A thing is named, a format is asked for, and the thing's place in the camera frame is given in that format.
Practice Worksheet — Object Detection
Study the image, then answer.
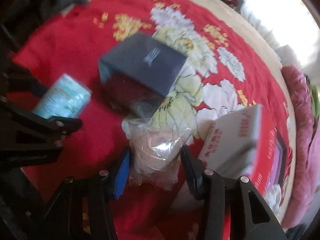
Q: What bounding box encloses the red floral blanket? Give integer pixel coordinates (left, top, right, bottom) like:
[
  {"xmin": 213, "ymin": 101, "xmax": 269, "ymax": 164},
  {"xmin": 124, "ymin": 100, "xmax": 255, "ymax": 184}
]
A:
[{"xmin": 11, "ymin": 0, "xmax": 295, "ymax": 240}]

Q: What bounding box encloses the pink book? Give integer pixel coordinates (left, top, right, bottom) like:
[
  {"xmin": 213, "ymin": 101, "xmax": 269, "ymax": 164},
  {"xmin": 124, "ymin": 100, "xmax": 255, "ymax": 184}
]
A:
[{"xmin": 275, "ymin": 152, "xmax": 286, "ymax": 182}]

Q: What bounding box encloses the dark blue box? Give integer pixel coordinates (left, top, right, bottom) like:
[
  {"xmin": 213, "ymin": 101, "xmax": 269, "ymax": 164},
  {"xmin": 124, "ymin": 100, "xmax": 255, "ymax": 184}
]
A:
[{"xmin": 98, "ymin": 32, "xmax": 188, "ymax": 98}]

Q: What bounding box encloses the white curtain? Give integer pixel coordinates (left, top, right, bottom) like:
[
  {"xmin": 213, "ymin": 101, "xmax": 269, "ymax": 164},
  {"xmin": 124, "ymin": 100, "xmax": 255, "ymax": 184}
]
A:
[{"xmin": 240, "ymin": 0, "xmax": 318, "ymax": 68}]

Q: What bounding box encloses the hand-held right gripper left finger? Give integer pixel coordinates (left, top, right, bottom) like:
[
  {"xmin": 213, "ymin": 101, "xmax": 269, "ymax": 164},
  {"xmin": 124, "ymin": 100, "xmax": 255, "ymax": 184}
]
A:
[{"xmin": 41, "ymin": 146, "xmax": 130, "ymax": 240}]

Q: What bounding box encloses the clear bag with pink puff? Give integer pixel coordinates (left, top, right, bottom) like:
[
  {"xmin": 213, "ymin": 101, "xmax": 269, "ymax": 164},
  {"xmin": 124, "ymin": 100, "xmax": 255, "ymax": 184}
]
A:
[{"xmin": 122, "ymin": 116, "xmax": 197, "ymax": 189}]

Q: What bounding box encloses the shallow grey cardboard box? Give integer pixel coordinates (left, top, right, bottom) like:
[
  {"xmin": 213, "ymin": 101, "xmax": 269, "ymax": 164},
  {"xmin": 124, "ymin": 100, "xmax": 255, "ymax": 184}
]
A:
[{"xmin": 255, "ymin": 127, "xmax": 290, "ymax": 195}]

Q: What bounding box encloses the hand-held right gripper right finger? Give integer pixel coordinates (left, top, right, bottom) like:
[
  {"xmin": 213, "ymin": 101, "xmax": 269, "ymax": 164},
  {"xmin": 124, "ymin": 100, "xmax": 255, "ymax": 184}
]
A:
[{"xmin": 180, "ymin": 145, "xmax": 288, "ymax": 240}]

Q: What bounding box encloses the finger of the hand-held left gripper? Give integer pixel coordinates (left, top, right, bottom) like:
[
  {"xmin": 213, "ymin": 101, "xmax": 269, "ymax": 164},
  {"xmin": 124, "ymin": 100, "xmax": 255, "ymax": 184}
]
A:
[
  {"xmin": 0, "ymin": 65, "xmax": 50, "ymax": 98},
  {"xmin": 0, "ymin": 94, "xmax": 83, "ymax": 152}
]

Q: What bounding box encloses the pink quilt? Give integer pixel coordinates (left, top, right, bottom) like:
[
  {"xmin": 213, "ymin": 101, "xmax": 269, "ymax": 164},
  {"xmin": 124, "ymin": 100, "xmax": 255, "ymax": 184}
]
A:
[{"xmin": 281, "ymin": 65, "xmax": 320, "ymax": 230}]

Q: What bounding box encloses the small teal tissue pack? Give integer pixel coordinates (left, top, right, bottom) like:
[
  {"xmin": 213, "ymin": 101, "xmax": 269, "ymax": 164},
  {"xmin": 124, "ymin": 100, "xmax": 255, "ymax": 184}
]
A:
[{"xmin": 32, "ymin": 74, "xmax": 92, "ymax": 119}]

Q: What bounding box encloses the red tissue pack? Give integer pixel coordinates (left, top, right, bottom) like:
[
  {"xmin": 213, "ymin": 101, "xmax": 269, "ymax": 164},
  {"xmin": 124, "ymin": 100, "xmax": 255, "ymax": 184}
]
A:
[{"xmin": 197, "ymin": 105, "xmax": 263, "ymax": 178}]

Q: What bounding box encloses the green cloth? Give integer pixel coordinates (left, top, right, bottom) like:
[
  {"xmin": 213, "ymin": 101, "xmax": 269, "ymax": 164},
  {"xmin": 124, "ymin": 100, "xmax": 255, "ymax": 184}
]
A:
[{"xmin": 309, "ymin": 84, "xmax": 320, "ymax": 120}]

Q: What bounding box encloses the beige bed sheet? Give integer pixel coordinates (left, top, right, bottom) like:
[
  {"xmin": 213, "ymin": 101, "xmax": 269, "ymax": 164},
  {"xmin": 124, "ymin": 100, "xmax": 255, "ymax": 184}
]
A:
[{"xmin": 60, "ymin": 0, "xmax": 298, "ymax": 220}]

